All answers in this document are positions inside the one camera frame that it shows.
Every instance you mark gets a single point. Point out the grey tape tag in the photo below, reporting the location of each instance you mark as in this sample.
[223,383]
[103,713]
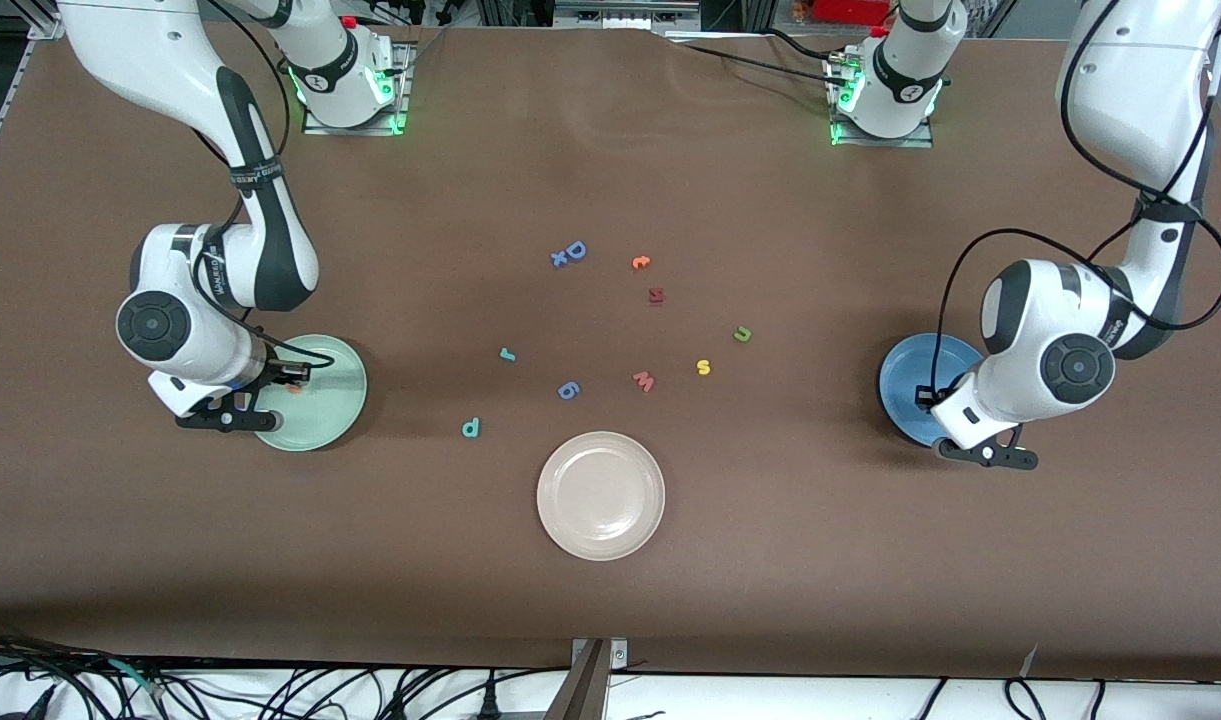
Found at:
[1028,660]

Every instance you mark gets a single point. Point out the red box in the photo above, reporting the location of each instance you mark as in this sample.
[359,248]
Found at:
[850,10]

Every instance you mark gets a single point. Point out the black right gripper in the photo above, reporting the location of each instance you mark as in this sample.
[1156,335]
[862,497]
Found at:
[271,379]

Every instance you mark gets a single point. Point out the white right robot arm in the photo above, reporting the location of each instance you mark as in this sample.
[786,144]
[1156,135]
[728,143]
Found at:
[185,290]

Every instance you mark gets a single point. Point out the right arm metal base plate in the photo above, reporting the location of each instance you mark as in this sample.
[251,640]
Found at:
[355,131]

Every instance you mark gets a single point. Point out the blue plate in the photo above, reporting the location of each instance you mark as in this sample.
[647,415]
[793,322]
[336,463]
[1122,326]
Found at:
[905,370]

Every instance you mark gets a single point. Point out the blue foam letter g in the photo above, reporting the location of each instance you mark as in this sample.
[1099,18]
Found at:
[568,390]

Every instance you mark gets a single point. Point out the beige plate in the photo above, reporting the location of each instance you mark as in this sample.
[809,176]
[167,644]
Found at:
[600,495]

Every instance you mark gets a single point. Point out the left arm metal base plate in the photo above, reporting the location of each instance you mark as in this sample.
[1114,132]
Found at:
[910,142]

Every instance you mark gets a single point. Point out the black power plug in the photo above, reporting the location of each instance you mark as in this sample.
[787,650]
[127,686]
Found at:
[488,700]

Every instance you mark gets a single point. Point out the pink foam letter w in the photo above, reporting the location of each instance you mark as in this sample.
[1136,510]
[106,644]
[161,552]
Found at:
[644,381]

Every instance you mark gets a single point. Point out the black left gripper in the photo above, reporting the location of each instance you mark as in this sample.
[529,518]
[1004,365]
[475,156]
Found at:
[944,393]

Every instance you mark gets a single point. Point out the mint green plate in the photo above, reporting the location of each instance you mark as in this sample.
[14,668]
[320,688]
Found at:
[340,410]

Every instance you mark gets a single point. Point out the aluminium table frame rail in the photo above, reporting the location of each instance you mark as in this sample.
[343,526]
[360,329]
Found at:
[8,100]

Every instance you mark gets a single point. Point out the blue foam letter D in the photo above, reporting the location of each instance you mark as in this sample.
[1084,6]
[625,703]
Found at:
[575,250]

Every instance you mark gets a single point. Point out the teal foam letter p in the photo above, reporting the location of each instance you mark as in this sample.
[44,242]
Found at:
[471,428]

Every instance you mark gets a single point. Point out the silver equipment rack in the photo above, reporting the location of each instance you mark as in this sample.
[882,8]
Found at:
[620,12]

